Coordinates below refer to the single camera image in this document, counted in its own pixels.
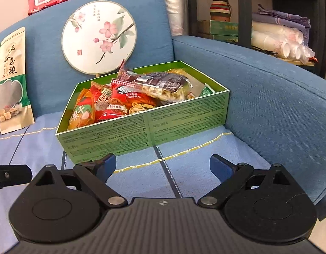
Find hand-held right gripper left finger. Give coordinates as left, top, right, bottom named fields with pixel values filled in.
left=30, top=153, right=128, bottom=208

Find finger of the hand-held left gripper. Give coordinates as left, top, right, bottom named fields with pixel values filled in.
left=0, top=163, right=33, bottom=191

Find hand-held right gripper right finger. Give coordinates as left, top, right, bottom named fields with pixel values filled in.
left=198, top=154, right=296, bottom=208

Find green cardboard box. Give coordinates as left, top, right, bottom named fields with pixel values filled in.
left=55, top=60, right=229, bottom=164

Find orange dried fruit packet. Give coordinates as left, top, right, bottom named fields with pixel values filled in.
left=68, top=89, right=96, bottom=131

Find red spicy strip packet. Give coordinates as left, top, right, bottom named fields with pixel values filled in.
left=98, top=84, right=157, bottom=121

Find red snack packet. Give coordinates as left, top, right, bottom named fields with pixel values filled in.
left=89, top=81, right=114, bottom=113

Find green triangular snack packet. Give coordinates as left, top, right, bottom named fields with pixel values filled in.
left=198, top=83, right=215, bottom=97

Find dark maroon snack packet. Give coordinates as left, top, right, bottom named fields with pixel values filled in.
left=117, top=59, right=195, bottom=103

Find yellow snack packet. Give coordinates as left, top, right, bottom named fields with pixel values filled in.
left=168, top=68, right=192, bottom=78

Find blue fabric sofa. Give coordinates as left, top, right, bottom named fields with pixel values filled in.
left=0, top=0, right=326, bottom=221

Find large beige green grain pouch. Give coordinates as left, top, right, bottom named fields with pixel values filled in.
left=0, top=26, right=35, bottom=135

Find green carton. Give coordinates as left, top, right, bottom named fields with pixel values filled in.
left=198, top=20, right=239, bottom=36
left=205, top=34, right=239, bottom=44

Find round floral hand fan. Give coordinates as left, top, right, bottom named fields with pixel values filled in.
left=61, top=1, right=138, bottom=77

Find sleeve of white paper cups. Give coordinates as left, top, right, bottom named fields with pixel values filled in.
left=251, top=22, right=316, bottom=62

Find striped ceramic vase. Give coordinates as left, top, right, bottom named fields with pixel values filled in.
left=210, top=0, right=232, bottom=22

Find purple folded cloth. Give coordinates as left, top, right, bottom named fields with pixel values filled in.
left=251, top=4, right=312, bottom=40

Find black metal shelf rack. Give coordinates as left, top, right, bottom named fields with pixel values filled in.
left=186, top=0, right=326, bottom=78

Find white plastic-wrapped roll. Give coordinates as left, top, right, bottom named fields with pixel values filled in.
left=159, top=0, right=190, bottom=36

